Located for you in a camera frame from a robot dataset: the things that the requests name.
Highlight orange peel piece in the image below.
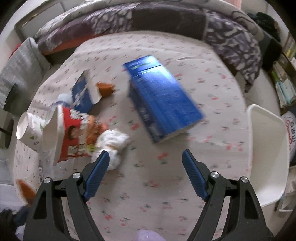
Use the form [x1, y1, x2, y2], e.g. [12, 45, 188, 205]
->
[96, 82, 115, 98]
[16, 179, 36, 206]

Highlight red instant noodle cup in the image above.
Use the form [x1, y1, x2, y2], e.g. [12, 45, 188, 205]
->
[43, 104, 110, 166]

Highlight white paper cup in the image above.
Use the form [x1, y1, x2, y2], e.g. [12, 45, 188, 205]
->
[16, 111, 45, 152]

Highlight white tissue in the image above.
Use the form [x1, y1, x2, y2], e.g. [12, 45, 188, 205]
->
[91, 129, 130, 171]

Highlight clear plastic water bottle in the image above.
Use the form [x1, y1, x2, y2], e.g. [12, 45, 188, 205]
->
[45, 93, 73, 123]

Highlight small blue white box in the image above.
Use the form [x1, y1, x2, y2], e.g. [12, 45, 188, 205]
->
[72, 69, 102, 113]

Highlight large blue carton box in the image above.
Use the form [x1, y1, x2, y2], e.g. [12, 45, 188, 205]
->
[123, 55, 204, 143]

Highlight purple gloved right hand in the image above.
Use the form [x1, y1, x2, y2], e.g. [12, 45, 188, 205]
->
[135, 230, 166, 241]

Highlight white plastic chair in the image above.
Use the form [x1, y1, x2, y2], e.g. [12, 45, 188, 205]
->
[247, 104, 290, 207]

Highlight cherry print tablecloth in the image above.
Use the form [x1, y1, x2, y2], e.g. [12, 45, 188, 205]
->
[12, 31, 254, 241]

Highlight Ganten water carton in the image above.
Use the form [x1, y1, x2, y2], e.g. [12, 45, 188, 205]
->
[281, 108, 296, 167]

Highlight grey checked covered nightstand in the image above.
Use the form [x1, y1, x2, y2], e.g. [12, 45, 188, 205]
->
[1, 37, 51, 105]

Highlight black shelf with books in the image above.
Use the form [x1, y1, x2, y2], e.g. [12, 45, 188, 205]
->
[247, 11, 296, 117]

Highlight black clothes pile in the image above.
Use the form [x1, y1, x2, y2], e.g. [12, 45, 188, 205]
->
[247, 12, 281, 43]

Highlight patterned grey purple quilt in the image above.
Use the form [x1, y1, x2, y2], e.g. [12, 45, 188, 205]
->
[34, 1, 263, 91]

